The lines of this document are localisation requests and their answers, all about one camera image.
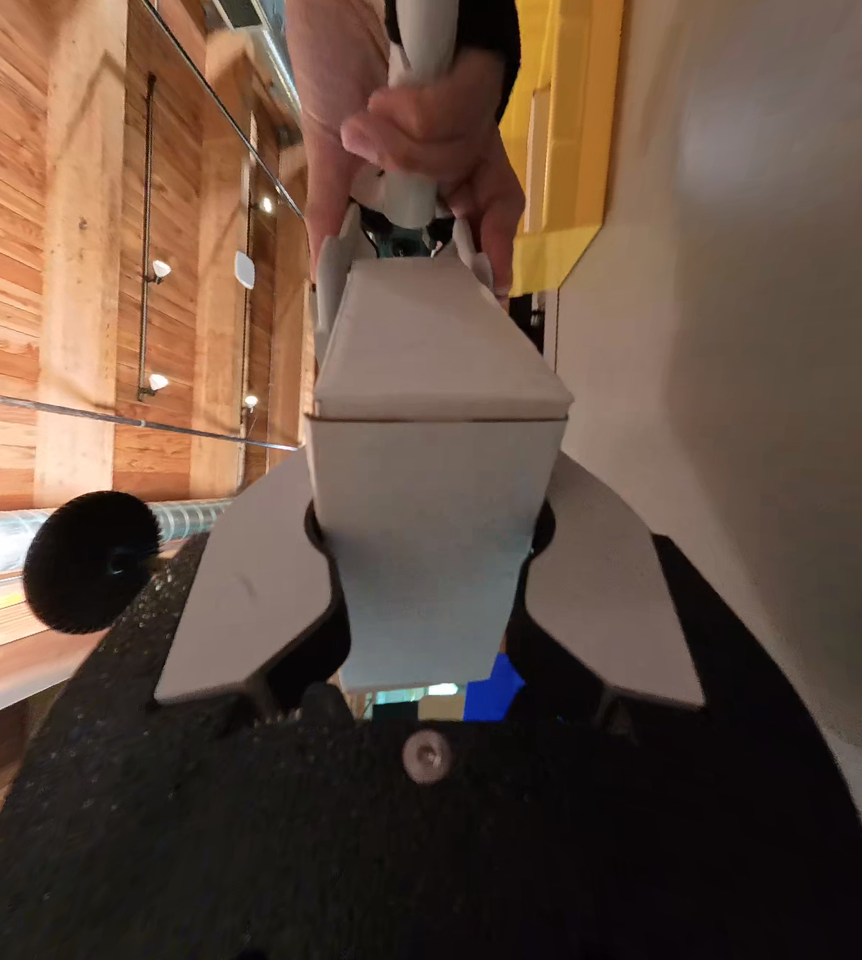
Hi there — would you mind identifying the person's right hand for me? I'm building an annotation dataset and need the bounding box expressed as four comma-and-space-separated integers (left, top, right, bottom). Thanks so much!
299, 52, 528, 309

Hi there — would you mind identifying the blue plastic bin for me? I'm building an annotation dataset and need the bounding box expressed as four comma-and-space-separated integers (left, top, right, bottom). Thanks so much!
464, 652, 526, 721

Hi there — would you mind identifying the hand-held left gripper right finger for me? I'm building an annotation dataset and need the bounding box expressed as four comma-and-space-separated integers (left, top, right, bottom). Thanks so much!
507, 452, 707, 725

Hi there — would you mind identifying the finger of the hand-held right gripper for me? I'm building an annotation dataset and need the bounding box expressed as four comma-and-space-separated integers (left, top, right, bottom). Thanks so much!
311, 204, 366, 363
452, 217, 496, 294

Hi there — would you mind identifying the yellow plastic bin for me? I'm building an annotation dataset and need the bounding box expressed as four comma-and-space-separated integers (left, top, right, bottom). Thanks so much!
498, 0, 625, 297

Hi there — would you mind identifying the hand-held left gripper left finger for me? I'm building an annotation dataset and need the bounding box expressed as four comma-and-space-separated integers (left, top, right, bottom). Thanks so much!
153, 450, 352, 717

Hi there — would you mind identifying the black round bristly object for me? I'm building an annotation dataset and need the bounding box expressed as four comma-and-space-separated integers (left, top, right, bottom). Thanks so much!
22, 491, 162, 635

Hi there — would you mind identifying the white cardboard mailer box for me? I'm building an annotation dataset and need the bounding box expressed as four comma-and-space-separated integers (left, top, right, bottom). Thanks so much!
303, 256, 575, 695

